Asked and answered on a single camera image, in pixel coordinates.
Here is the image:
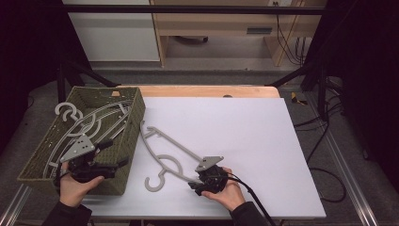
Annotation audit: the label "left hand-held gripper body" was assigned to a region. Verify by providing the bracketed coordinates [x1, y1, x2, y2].
[59, 134, 120, 184]

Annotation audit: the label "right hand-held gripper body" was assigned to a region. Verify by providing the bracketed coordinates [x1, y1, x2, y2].
[195, 155, 229, 193]

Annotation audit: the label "green woven basket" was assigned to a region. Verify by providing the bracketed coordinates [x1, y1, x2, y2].
[17, 86, 147, 196]

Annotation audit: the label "person's right hand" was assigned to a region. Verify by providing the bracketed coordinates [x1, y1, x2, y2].
[200, 167, 247, 212]

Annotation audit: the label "person's left hand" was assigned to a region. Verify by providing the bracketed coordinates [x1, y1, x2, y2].
[59, 163, 105, 208]

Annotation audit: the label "white table sheet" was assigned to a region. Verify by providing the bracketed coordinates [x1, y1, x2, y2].
[83, 96, 327, 219]

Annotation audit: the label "black metal stand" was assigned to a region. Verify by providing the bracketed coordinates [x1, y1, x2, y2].
[266, 60, 330, 121]
[56, 59, 120, 109]

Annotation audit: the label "yellow and black tool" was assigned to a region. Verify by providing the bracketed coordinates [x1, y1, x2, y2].
[290, 91, 309, 106]

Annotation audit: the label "white cabinet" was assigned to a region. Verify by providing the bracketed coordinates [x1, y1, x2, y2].
[61, 0, 161, 63]

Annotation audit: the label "dark curtain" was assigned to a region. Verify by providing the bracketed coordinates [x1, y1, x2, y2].
[300, 0, 399, 189]
[0, 0, 92, 154]

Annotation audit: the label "light wooden desk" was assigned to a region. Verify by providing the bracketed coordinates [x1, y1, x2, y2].
[150, 0, 327, 68]

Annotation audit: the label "grey desk label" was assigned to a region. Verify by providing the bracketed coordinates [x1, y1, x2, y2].
[247, 27, 273, 36]

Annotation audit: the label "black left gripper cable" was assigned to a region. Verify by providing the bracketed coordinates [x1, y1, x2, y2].
[54, 163, 69, 189]

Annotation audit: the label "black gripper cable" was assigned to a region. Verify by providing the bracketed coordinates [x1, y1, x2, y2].
[225, 172, 278, 226]
[54, 163, 69, 189]

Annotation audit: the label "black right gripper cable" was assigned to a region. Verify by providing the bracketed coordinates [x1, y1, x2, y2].
[225, 172, 278, 226]

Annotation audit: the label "aluminium rail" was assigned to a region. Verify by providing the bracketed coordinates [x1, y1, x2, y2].
[0, 185, 32, 226]
[326, 131, 380, 226]

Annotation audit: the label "black floor cables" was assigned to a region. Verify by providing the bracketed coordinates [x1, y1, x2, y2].
[295, 78, 344, 133]

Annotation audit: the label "black looped floor cable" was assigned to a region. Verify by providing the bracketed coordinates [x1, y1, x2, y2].
[307, 121, 348, 203]

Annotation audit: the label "black hanging desk cables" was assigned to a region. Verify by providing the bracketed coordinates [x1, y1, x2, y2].
[276, 13, 307, 67]

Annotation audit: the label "black horizontal frame bar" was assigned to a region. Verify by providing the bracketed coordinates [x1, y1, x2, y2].
[59, 4, 327, 15]

